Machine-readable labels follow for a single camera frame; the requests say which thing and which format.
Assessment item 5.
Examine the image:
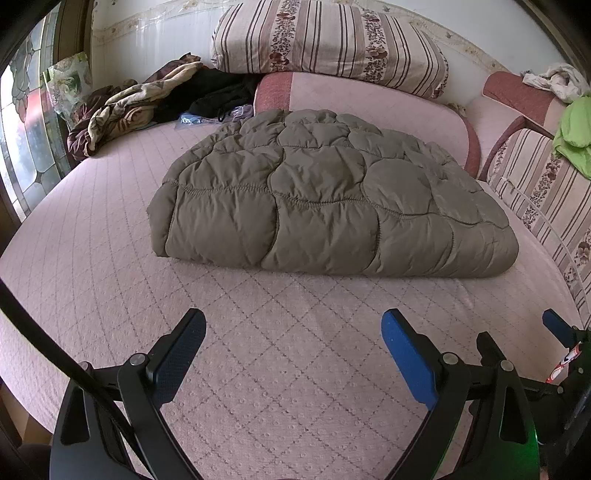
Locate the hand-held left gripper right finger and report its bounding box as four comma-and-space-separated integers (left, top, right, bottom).
381, 308, 542, 480

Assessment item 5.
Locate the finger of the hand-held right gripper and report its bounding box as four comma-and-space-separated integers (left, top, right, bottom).
475, 331, 566, 400
542, 308, 583, 352

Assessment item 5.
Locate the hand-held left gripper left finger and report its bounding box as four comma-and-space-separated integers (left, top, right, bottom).
48, 308, 207, 480

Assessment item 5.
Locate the olive puffer jacket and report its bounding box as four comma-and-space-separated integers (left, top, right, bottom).
147, 109, 520, 279

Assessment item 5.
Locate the pink quilted bed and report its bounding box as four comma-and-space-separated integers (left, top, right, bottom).
0, 121, 587, 480

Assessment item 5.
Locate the striped floral sofa cushion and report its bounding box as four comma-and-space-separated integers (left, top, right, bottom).
487, 128, 591, 319

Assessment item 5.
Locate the green garment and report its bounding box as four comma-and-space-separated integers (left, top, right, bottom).
553, 95, 591, 179

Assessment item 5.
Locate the wooden armrest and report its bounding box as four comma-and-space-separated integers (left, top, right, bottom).
478, 115, 555, 183

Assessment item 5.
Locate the clear plastic bag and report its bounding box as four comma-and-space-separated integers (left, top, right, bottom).
174, 104, 256, 127

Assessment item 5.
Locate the brown floral blanket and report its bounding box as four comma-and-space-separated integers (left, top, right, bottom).
67, 53, 206, 162

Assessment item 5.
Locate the white cloth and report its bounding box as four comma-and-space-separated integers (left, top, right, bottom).
521, 62, 591, 104

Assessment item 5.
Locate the black garment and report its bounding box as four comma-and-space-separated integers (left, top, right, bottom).
154, 67, 263, 125

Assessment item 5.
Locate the pink bolster cushion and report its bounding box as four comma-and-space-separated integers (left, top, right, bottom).
254, 71, 482, 176

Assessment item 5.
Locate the stained glass window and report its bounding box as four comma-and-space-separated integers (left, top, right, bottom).
0, 4, 70, 222

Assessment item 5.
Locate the striped floral pillow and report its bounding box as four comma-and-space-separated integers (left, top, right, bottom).
211, 0, 451, 100

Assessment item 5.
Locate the black cable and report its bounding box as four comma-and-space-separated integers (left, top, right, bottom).
0, 279, 141, 464

